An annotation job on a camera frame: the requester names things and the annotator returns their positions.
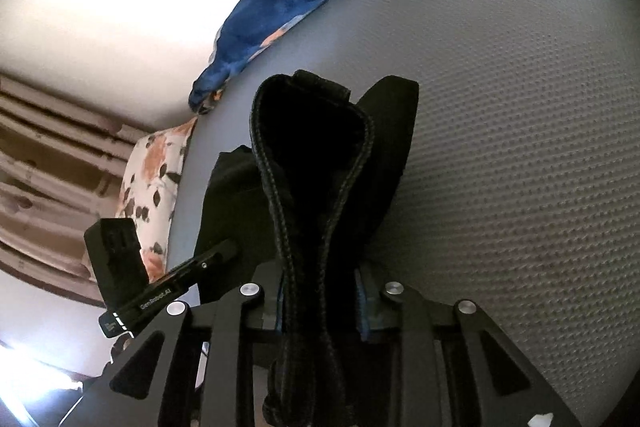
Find white floral pillow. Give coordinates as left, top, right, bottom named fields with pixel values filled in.
left=114, top=116, right=199, bottom=290

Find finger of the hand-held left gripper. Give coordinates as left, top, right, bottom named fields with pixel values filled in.
left=192, top=238, right=239, bottom=289

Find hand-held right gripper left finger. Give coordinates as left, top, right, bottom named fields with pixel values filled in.
left=64, top=264, right=286, bottom=427

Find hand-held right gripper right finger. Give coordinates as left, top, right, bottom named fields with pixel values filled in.
left=354, top=268, right=582, bottom=427

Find grey textured mattress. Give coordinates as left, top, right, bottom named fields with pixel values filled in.
left=167, top=0, right=640, bottom=427

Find brown striped curtain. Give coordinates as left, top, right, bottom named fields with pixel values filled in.
left=0, top=74, right=146, bottom=290

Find black pants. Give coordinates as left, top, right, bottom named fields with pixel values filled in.
left=192, top=69, right=421, bottom=427

